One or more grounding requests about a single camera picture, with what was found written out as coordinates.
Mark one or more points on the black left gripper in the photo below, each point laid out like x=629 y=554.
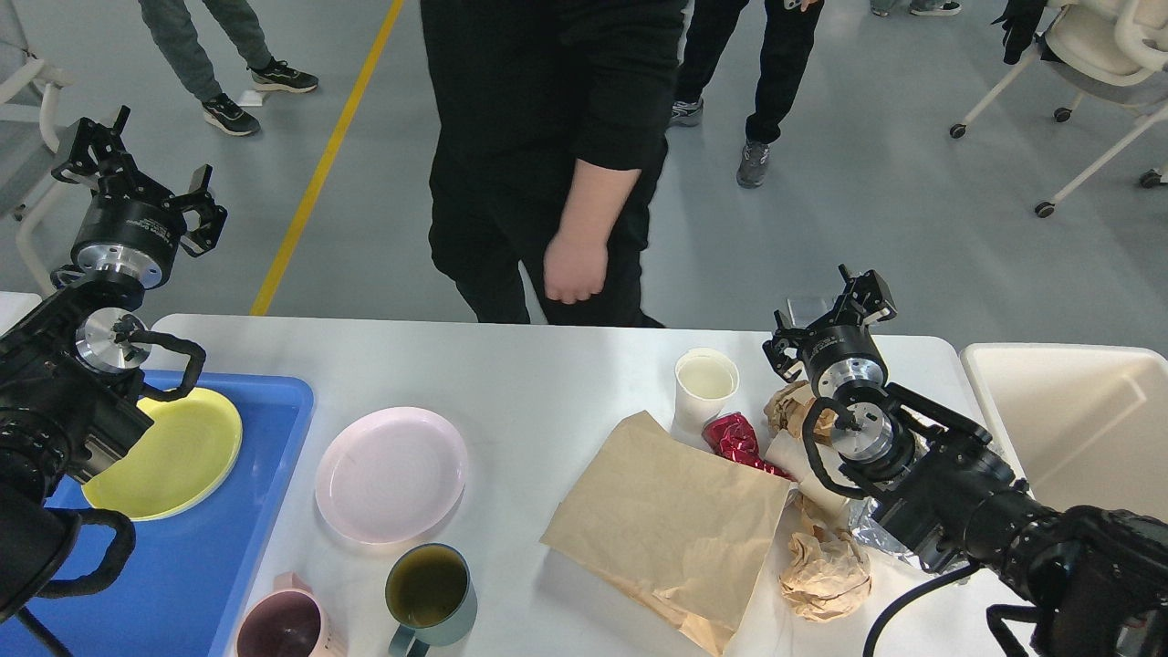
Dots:
x=134 y=225

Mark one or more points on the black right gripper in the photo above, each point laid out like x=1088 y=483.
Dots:
x=842 y=355

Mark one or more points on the teal mug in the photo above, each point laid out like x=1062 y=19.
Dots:
x=430 y=594

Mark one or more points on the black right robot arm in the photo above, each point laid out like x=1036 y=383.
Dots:
x=1093 y=582

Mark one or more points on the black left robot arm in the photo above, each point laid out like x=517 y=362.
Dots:
x=74 y=369

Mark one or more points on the person's bare hand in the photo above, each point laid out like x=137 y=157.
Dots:
x=575 y=269

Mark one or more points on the crumpled brown paper upper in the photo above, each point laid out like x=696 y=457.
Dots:
x=787 y=412

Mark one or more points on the tipped white paper cup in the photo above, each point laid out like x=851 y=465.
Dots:
x=788 y=453

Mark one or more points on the red foil wrapper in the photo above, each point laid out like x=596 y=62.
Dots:
x=733 y=437

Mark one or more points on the silver foil wrapper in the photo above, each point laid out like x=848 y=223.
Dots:
x=865 y=530

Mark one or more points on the brown paper bag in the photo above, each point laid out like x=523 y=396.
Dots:
x=681 y=531

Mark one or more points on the yellow plate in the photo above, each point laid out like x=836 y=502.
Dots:
x=188 y=451

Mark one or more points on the crumpled brown paper ball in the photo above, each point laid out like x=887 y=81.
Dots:
x=827 y=579

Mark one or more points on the white plastic bin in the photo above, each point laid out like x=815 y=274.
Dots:
x=1087 y=424

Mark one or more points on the person in black clothes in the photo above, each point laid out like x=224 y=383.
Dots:
x=553 y=120

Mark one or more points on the white rolling chair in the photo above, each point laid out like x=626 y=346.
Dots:
x=1113 y=51

